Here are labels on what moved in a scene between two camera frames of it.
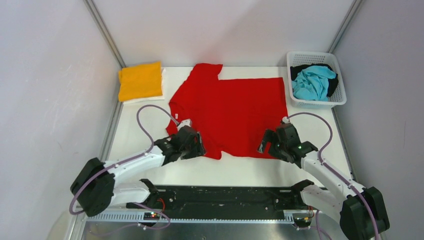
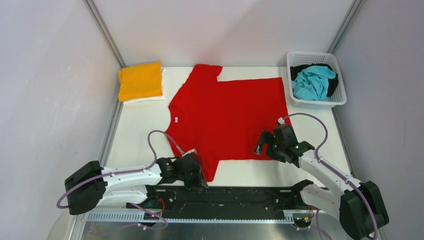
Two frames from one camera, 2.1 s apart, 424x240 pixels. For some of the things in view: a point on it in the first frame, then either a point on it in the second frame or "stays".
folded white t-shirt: x=153 y=98 stays
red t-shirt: x=230 y=114 stays
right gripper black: x=270 y=136 stays
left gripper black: x=197 y=151 -> x=199 y=177
